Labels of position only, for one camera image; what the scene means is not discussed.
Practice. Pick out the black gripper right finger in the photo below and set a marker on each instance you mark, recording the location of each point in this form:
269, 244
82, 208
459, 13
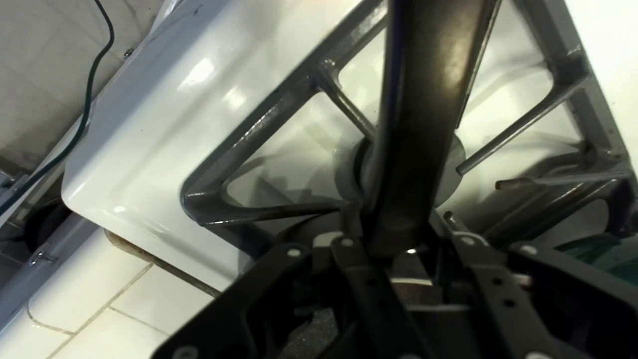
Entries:
564, 306

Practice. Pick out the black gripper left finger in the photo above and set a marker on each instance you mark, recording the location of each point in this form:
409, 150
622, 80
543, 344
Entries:
299, 300

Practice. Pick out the white gas stove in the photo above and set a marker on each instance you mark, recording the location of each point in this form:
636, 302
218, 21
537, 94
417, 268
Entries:
166, 132

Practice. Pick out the dark green kettle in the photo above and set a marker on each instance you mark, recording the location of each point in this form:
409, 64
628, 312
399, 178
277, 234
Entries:
610, 256

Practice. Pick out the round black burner cap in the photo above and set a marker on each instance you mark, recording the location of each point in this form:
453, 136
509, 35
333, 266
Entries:
453, 174

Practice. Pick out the black cast iron burner grate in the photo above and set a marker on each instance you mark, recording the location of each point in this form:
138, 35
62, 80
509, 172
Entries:
265, 122

